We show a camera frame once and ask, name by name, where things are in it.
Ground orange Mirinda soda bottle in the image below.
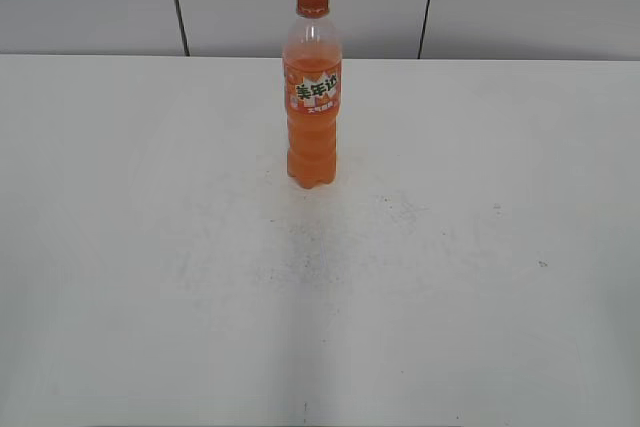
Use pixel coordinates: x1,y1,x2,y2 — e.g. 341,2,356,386
282,16,343,189

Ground orange plastic bottle cap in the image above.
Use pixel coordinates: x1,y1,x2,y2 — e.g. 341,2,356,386
296,0,330,18

